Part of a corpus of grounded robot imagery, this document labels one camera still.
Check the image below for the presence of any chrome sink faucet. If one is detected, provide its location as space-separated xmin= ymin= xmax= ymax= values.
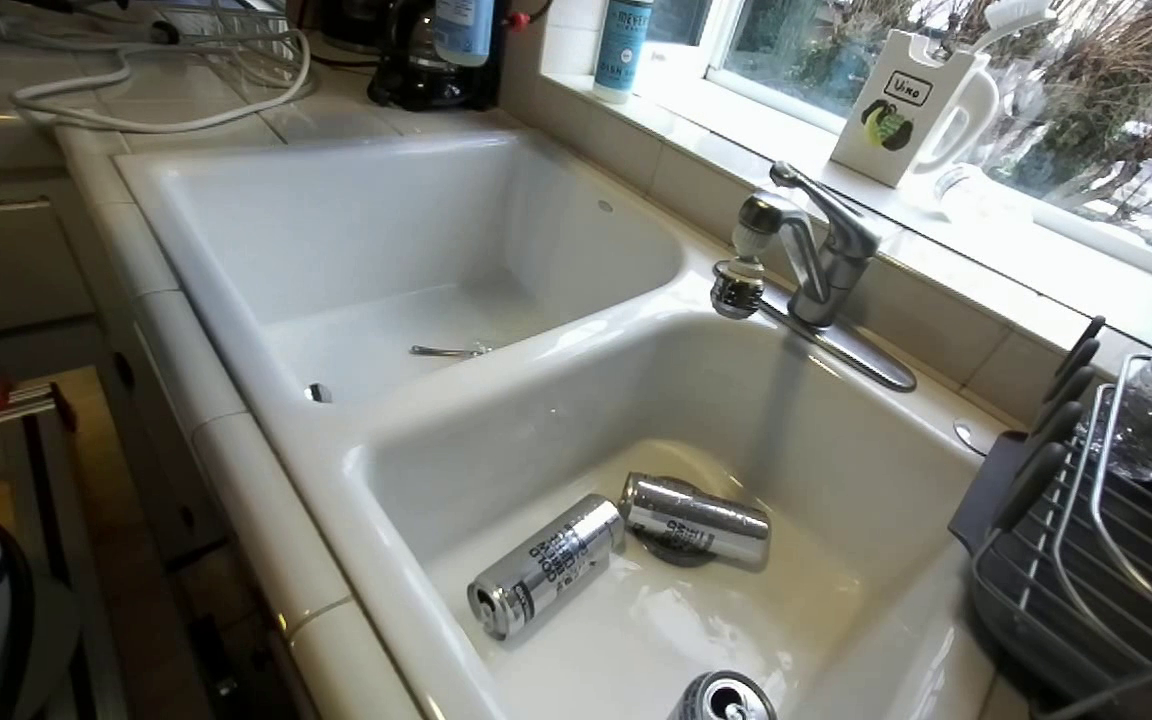
xmin=708 ymin=162 xmax=919 ymax=395

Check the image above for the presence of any white cabinet front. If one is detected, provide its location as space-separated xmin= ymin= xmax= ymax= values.
xmin=0 ymin=174 xmax=114 ymax=338

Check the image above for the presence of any black dish rack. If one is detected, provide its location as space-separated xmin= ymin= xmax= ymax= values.
xmin=948 ymin=317 xmax=1152 ymax=720

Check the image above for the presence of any tall dish soap bottle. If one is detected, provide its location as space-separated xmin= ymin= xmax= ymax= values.
xmin=591 ymin=0 xmax=656 ymax=97

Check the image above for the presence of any clear plastic jug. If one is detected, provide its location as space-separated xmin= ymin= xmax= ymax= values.
xmin=918 ymin=62 xmax=1008 ymax=181

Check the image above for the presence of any sink drain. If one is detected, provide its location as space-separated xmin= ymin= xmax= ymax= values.
xmin=673 ymin=669 xmax=781 ymax=720

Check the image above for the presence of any pump soap bottle blue label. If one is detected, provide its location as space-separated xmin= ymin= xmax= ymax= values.
xmin=434 ymin=0 xmax=498 ymax=73

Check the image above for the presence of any white double basin sink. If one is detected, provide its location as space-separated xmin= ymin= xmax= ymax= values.
xmin=114 ymin=124 xmax=1008 ymax=720

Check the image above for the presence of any white small bottle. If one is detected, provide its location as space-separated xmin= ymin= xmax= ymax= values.
xmin=827 ymin=27 xmax=978 ymax=194

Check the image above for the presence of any thick white cable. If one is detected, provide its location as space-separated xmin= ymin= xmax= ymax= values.
xmin=10 ymin=22 xmax=315 ymax=142

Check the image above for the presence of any black coffee maker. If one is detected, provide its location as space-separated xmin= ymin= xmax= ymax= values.
xmin=364 ymin=0 xmax=510 ymax=111

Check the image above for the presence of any silver drink can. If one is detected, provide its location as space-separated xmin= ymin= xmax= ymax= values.
xmin=619 ymin=472 xmax=777 ymax=576
xmin=463 ymin=491 xmax=627 ymax=649

